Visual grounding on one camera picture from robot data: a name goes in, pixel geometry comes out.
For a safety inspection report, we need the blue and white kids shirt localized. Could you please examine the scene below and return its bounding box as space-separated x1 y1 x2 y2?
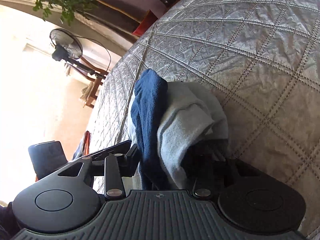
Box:
129 69 228 190

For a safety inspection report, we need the dark blue zipper storage bag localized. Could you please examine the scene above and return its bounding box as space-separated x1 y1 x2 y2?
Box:
72 131 91 160

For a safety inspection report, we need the wooden chair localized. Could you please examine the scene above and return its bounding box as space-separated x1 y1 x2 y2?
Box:
65 56 108 108

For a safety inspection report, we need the black standing fan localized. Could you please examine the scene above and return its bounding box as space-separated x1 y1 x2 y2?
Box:
49 28 107 79

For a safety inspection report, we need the silver quilted bedspread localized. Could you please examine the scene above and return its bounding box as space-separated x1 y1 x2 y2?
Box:
87 0 319 239

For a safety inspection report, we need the beige curtain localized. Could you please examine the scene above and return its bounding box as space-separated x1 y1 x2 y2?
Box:
0 0 133 53

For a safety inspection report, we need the red plant pot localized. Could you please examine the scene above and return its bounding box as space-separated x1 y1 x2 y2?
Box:
132 10 158 37

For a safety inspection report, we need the black fan power cable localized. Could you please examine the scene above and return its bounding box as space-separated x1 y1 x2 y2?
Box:
75 36 112 74

